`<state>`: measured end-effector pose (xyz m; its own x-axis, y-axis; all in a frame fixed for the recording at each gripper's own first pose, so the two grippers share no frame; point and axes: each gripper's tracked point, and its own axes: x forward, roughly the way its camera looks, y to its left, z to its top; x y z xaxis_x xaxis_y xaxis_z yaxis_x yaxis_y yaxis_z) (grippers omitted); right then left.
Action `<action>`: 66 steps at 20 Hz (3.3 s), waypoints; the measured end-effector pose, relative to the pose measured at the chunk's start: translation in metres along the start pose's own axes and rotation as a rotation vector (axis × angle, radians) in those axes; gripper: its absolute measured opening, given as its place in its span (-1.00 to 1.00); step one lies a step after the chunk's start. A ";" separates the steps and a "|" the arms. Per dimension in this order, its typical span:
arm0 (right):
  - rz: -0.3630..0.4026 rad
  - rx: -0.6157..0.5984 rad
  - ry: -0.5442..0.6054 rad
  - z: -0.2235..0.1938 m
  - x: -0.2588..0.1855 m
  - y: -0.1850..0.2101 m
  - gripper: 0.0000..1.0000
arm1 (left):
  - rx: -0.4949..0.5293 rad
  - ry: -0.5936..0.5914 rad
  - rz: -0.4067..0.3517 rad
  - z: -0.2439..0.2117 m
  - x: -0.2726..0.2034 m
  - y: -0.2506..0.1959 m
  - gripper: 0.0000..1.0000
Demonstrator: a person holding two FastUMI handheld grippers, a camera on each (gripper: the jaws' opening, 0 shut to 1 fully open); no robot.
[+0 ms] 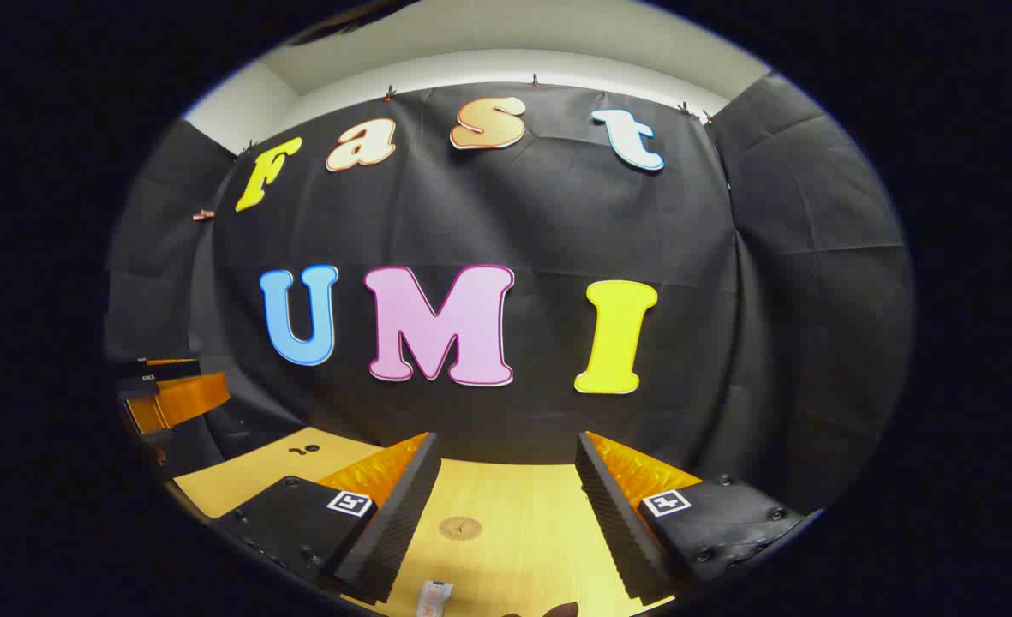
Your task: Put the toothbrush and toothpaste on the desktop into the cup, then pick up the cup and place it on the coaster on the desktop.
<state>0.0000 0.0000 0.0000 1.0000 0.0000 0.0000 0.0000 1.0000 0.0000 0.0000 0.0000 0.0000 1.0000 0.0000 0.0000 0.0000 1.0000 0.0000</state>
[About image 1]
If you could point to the white toothpaste tube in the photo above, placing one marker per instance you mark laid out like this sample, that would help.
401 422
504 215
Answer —
434 598

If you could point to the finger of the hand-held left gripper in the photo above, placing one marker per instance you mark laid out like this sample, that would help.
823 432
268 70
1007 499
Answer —
188 398
141 377

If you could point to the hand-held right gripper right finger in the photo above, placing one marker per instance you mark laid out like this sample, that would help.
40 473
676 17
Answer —
613 531

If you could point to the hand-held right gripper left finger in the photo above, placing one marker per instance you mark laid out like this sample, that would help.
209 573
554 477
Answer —
398 523

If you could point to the black backdrop cloth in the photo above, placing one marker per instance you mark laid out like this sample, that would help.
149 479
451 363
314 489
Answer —
514 214

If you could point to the wooden desktop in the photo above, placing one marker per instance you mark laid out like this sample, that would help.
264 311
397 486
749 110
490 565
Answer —
514 514

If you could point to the round cork coaster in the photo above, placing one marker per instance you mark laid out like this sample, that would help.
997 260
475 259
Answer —
460 528

